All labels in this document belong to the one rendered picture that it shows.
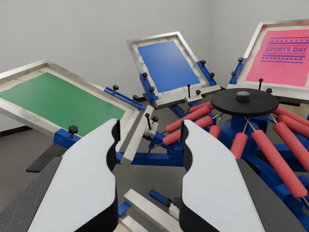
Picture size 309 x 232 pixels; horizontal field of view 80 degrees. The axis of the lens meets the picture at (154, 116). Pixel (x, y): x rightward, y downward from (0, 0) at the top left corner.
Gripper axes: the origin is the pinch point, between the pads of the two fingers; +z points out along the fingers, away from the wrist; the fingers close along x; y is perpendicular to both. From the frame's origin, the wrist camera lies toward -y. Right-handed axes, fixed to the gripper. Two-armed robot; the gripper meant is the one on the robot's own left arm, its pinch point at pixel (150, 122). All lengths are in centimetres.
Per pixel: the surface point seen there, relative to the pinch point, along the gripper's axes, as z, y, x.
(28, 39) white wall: 333, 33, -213
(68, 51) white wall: 352, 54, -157
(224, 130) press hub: 74, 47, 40
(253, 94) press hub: 79, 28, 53
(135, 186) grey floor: 143, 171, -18
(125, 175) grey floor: 162, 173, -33
